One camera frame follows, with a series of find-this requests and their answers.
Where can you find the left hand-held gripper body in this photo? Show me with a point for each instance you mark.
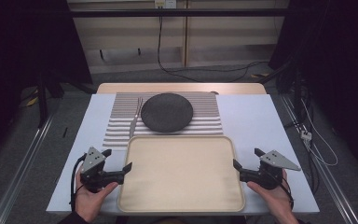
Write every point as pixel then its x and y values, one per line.
pixel 93 174

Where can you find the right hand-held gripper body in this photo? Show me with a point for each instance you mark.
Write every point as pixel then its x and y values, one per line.
pixel 268 174

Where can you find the person's right hand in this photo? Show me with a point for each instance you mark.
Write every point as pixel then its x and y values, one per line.
pixel 276 200

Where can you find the person's left hand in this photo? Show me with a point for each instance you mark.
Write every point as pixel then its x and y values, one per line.
pixel 88 202

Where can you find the striped grey white placemat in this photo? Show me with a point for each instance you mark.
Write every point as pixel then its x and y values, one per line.
pixel 121 124

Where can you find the silver metal fork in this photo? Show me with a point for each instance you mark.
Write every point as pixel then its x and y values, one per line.
pixel 133 123

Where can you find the white power strip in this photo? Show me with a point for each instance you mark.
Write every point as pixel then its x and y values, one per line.
pixel 305 135

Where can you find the beige rectangular tray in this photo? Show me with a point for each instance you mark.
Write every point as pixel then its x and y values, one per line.
pixel 180 174

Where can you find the dark grey round plate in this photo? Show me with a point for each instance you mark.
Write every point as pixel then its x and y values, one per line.
pixel 167 112

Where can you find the yellow floor tape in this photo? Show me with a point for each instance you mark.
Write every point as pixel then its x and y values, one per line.
pixel 260 75
pixel 32 101

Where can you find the black metal stand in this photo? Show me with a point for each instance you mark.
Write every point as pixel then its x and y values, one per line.
pixel 42 99

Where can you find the dark curtain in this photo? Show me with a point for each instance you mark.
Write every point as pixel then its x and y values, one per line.
pixel 338 62
pixel 21 46

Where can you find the black horizontal metal bar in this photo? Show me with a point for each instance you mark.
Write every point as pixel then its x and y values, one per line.
pixel 180 12

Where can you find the metal floor rail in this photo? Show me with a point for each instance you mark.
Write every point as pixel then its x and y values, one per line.
pixel 18 174
pixel 329 177

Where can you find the white wall socket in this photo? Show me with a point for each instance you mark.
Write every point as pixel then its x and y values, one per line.
pixel 165 3

